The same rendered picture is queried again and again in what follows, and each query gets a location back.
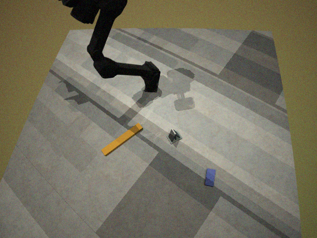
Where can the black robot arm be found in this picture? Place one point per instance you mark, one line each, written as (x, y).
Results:
(85, 11)

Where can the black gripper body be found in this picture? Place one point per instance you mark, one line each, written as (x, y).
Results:
(70, 3)

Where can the orange bar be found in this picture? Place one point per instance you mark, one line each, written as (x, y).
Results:
(122, 139)

